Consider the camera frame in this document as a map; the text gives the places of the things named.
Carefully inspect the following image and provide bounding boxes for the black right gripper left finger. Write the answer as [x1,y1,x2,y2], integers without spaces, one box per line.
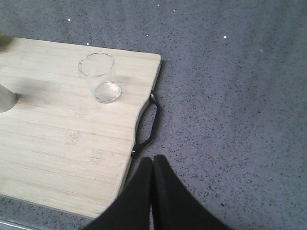
[84,157,153,230]

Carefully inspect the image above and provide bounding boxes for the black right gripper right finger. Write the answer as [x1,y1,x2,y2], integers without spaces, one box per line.
[152,155,230,230]

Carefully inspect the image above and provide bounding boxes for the glass beaker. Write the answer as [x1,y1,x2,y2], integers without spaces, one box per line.
[78,51,122,104]

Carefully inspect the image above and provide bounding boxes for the steel double jigger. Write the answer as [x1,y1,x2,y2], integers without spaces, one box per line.
[0,85,18,113]

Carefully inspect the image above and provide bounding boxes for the wooden cutting board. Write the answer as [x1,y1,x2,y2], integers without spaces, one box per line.
[0,36,161,219]

